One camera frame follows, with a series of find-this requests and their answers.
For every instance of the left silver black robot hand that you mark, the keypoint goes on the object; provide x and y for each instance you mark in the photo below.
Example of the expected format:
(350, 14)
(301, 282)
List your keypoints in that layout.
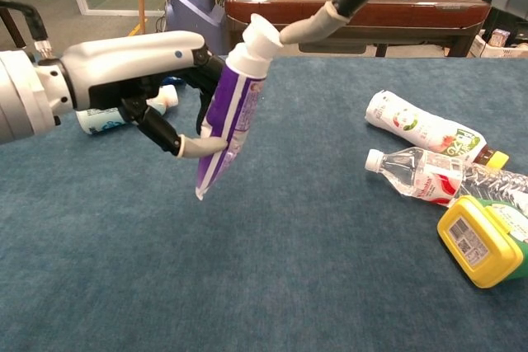
(132, 63)

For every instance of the blue table cloth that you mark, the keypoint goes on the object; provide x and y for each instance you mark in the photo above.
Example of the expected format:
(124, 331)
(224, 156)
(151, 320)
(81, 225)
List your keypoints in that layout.
(264, 245)

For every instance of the clear plastic water bottle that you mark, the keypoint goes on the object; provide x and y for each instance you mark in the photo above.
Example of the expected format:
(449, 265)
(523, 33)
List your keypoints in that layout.
(429, 179)

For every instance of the small printed carton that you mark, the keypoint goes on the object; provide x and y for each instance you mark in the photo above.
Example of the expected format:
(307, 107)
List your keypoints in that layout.
(500, 37)

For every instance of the black furniture leg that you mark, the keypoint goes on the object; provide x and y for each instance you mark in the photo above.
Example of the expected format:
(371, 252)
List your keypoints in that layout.
(12, 26)

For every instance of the yellow green plastic tub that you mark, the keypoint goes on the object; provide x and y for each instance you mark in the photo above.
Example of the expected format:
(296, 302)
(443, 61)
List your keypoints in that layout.
(474, 240)

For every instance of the white yogurt drink bottle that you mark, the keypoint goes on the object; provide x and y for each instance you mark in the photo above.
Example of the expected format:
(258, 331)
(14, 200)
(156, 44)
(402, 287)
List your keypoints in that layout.
(412, 121)

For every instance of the purple white tube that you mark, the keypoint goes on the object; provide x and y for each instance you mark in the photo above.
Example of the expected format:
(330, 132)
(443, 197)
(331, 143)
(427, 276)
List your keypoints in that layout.
(231, 121)

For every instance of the brown mahjong table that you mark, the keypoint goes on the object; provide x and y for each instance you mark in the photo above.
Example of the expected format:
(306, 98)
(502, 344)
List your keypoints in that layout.
(412, 14)

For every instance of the white storage box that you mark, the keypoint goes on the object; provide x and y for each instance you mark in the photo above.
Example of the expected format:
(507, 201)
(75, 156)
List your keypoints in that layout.
(499, 52)

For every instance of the blue machine base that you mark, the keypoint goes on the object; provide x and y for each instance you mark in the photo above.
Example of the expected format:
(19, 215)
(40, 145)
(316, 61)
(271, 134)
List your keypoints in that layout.
(194, 10)

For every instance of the white blue yogurt bottle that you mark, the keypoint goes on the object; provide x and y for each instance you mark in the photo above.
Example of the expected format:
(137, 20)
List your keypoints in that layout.
(99, 121)

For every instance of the black bag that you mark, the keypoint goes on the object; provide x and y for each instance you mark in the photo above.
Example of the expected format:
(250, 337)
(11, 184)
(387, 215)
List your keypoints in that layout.
(507, 28)

